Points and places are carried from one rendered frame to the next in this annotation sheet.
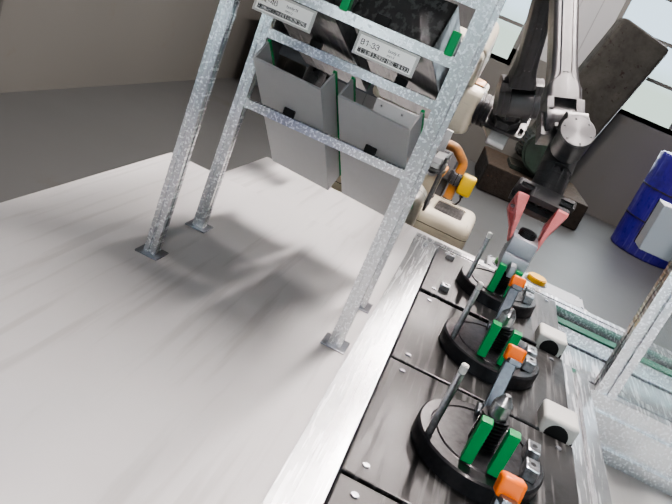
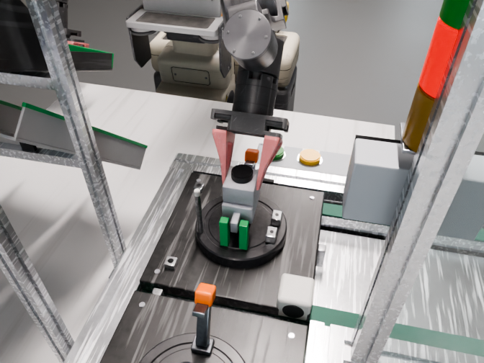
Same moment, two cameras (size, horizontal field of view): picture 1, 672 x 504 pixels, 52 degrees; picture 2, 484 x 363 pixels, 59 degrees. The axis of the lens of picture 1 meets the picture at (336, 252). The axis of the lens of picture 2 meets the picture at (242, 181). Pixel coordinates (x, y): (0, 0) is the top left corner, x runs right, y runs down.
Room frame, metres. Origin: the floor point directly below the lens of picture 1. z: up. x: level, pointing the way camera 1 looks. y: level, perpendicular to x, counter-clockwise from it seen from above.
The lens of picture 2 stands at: (0.67, -0.32, 1.47)
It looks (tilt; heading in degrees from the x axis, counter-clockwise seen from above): 42 degrees down; 5
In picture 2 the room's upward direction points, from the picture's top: straight up
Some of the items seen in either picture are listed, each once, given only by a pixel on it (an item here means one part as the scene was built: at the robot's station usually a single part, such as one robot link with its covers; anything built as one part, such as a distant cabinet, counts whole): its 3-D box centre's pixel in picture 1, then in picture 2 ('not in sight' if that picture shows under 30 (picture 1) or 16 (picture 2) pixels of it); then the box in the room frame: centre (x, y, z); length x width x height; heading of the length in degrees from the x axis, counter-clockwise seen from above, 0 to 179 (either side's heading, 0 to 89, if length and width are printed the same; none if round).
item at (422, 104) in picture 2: not in sight; (442, 116); (0.97, -0.45, 1.29); 0.05 x 0.05 x 0.05
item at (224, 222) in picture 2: (497, 277); (224, 231); (1.07, -0.26, 1.01); 0.01 x 0.01 x 0.05; 83
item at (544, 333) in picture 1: (548, 343); (294, 297); (1.00, -0.36, 0.97); 0.05 x 0.05 x 0.04; 83
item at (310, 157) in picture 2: (535, 280); (309, 158); (1.31, -0.39, 0.96); 0.04 x 0.04 x 0.02
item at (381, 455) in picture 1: (491, 425); not in sight; (0.61, -0.21, 1.01); 0.24 x 0.24 x 0.13; 83
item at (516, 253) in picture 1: (519, 251); (240, 194); (1.10, -0.28, 1.06); 0.08 x 0.04 x 0.07; 173
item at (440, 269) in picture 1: (491, 299); (240, 235); (1.11, -0.28, 0.96); 0.24 x 0.24 x 0.02; 83
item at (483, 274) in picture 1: (496, 290); (240, 227); (1.11, -0.28, 0.98); 0.14 x 0.14 x 0.02
